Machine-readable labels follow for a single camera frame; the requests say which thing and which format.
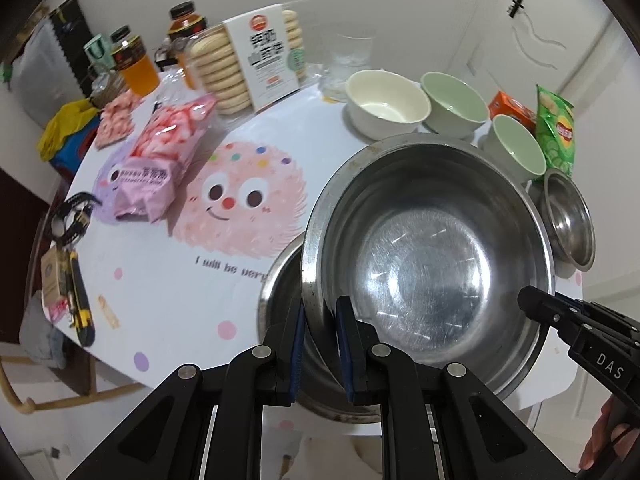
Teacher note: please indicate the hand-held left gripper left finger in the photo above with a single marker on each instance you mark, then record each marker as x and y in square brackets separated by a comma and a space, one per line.
[298, 345]

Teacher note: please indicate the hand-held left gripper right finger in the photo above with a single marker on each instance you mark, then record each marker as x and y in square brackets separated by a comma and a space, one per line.
[345, 347]

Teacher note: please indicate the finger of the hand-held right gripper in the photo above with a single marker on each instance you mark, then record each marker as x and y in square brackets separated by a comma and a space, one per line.
[542, 307]

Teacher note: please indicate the medium steel bowl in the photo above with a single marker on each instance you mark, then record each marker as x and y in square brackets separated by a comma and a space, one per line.
[280, 305]

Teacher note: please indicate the large steel bowl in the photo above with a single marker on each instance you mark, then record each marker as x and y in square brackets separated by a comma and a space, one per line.
[425, 260]

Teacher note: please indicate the light green ceramic bowl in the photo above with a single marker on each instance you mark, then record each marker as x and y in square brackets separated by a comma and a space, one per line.
[452, 102]
[515, 147]

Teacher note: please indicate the person's right hand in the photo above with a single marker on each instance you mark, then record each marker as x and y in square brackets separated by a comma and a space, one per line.
[602, 435]

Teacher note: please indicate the small steel bowl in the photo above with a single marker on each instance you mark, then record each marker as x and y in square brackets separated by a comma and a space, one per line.
[570, 220]

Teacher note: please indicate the printed cartoon tablecloth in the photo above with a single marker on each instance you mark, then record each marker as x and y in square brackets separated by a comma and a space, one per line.
[175, 285]

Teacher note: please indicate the green potato chips bag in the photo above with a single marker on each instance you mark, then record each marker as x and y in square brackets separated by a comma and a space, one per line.
[555, 130]

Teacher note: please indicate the orange biscuit box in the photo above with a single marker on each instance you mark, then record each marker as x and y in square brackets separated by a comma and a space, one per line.
[505, 107]

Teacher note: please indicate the yellow black utility knife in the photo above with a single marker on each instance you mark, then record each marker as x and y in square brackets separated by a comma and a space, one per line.
[80, 305]

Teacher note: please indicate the pink marshmallow bag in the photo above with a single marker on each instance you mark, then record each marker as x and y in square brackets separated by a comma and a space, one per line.
[155, 160]

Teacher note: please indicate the cream ceramic bowl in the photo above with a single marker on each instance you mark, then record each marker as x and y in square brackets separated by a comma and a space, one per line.
[387, 102]

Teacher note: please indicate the small beige box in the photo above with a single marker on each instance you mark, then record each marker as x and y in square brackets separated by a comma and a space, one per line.
[54, 275]

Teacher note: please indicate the black carabiner clip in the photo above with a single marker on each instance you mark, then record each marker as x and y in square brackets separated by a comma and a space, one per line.
[75, 217]

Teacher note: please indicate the clear glass cup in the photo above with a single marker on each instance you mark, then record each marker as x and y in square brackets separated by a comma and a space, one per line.
[345, 65]

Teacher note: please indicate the wooden chair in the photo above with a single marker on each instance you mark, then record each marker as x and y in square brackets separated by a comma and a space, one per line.
[15, 395]

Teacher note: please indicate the small pink snack packet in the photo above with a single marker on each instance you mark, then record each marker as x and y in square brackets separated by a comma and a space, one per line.
[117, 120]

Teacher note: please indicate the round biscuits package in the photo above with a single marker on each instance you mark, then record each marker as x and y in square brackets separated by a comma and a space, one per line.
[265, 55]

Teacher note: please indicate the yellow cloth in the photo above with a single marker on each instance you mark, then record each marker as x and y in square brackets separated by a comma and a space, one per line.
[62, 127]

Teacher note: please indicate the orange juice bottle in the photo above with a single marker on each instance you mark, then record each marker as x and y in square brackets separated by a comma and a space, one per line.
[135, 67]

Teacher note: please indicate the dark capped drink bottle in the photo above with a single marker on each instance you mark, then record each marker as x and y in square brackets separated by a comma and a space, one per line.
[185, 22]

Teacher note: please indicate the green mug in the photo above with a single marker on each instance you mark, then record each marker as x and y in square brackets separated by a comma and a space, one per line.
[97, 52]

